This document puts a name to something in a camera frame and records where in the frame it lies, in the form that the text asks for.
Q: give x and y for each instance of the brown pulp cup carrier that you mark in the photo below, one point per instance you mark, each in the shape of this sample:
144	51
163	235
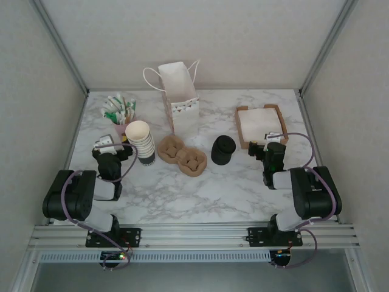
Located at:
182	158

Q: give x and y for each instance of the white paper gift bag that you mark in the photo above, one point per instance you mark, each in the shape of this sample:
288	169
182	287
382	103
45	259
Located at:
182	85

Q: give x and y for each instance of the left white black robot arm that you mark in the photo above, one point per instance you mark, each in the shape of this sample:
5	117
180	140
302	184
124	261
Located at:
70	194

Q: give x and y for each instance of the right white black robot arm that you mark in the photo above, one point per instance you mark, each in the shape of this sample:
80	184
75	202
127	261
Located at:
316	194

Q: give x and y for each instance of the pink holder cup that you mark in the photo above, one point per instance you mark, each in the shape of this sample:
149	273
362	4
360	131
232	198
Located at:
120	129

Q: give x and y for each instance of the stack of paper cups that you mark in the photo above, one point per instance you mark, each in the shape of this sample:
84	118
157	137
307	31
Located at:
138	134

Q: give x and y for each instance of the stack of white napkins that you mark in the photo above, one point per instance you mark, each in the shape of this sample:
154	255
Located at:
258	121

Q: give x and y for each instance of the green white sugar stick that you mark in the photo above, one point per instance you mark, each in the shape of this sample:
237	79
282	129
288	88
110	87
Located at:
132	106
109	115
118	98
112	102

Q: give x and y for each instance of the stack of black lids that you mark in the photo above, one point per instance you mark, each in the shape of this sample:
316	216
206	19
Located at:
223	149

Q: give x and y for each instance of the wooden stirrer stick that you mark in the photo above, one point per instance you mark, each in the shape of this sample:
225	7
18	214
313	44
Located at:
124	106

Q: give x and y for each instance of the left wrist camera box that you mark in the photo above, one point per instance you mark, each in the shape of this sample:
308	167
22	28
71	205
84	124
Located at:
104	143

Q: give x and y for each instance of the aluminium side table rail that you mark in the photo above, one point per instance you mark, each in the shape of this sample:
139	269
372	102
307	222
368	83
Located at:
310	127
77	127

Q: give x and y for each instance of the aluminium rear table rail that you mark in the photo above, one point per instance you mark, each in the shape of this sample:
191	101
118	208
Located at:
212	89

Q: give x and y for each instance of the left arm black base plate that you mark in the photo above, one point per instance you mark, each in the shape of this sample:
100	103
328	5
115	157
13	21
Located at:
133	235

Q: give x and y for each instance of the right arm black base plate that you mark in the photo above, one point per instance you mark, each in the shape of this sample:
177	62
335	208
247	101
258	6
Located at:
258	235

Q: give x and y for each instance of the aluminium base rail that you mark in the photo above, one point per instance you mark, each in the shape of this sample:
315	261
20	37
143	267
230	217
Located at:
197	235

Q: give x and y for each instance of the aluminium corner post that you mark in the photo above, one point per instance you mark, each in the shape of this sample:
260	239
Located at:
325	48
63	48

